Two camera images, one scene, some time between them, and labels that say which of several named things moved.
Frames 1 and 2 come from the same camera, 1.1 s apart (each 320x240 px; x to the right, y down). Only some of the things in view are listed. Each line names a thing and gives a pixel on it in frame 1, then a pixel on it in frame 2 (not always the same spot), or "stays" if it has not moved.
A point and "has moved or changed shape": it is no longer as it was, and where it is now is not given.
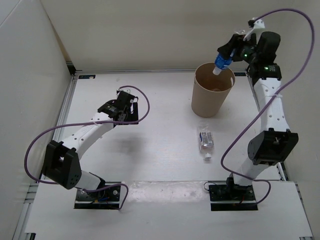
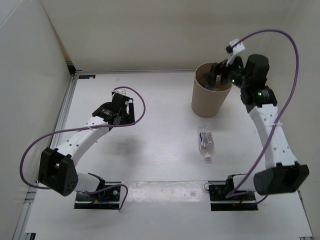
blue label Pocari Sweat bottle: x=221 y=63 has moved or changed shape
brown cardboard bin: x=210 y=91 stays
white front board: x=166 y=209 stays
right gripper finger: x=237 y=57 to x=225 y=78
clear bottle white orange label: x=206 y=140 stays
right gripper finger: x=227 y=50 to x=210 y=77
